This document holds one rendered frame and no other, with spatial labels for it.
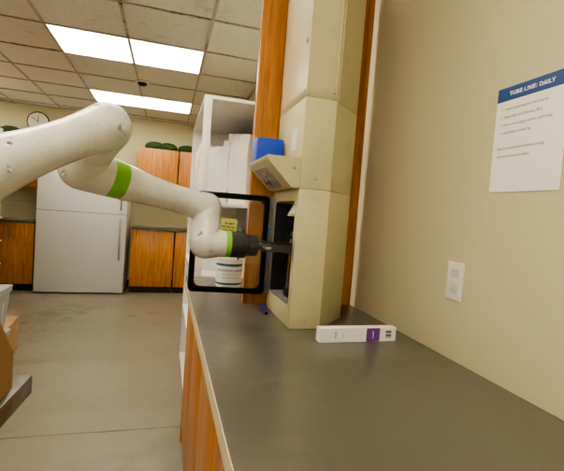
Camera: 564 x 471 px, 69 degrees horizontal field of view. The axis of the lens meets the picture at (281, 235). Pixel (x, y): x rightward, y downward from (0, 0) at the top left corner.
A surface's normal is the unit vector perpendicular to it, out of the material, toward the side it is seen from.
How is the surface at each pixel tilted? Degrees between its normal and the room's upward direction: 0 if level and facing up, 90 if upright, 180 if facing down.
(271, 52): 90
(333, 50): 90
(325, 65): 90
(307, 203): 90
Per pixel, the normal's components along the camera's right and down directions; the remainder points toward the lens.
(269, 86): 0.27, 0.07
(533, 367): -0.96, -0.06
